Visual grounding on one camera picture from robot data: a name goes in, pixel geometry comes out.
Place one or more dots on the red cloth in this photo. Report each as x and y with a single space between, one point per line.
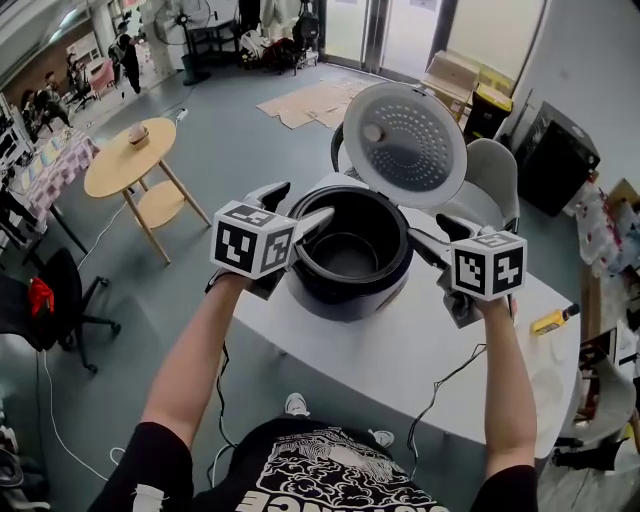
40 297

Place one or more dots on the round wooden side table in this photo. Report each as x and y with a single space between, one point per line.
125 160

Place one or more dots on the black bin yellow lid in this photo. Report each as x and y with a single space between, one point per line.
487 115

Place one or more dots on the black standing fan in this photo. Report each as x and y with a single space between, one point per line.
182 22

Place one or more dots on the grey upholstered chair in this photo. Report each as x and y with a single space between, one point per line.
607 395
492 170

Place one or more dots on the yellow bottle black cap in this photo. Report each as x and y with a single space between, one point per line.
550 322

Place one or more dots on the clothes rack with garments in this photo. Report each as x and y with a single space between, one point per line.
280 15

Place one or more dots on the person's right white sneaker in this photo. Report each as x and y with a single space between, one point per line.
382 439

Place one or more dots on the black cabinet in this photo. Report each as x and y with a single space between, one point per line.
555 160

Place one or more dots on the black pot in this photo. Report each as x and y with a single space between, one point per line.
345 260

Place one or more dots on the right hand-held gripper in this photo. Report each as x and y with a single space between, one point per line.
487 270

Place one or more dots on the red bag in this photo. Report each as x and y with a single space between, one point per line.
279 52

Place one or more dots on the person's left forearm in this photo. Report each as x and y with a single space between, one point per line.
195 360

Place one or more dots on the flattened cardboard sheet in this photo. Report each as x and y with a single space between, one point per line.
315 102

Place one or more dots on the pink chair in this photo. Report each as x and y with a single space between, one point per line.
103 77

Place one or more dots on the small cardboard box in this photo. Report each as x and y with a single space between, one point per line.
455 67

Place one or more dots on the person's black printed t-shirt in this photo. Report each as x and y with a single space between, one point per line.
320 475

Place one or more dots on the white bag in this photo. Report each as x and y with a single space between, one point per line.
252 45

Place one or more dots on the white perforated steamer tray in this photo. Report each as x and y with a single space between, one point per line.
547 392

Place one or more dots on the small wooden bowl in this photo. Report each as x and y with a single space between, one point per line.
139 137

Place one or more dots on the brown round-back chair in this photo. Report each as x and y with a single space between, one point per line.
337 150

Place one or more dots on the dark rice cooker white lid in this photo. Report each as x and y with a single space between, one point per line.
350 306

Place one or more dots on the person's right forearm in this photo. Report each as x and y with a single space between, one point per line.
505 390

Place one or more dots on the person's white sneaker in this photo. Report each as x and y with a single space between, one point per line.
382 439
296 404

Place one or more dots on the black backpack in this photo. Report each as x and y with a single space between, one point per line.
306 25

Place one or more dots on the row of water jugs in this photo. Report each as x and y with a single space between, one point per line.
600 225

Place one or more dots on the glass double door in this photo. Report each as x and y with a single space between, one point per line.
400 30

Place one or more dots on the white power strip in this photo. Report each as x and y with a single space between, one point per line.
182 114

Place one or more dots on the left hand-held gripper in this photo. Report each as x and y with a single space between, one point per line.
235 247

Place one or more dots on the person's left white sneaker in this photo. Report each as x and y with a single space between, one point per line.
296 404

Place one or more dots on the checkered cloth table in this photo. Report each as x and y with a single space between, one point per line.
55 170

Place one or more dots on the black office chair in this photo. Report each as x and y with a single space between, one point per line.
65 300

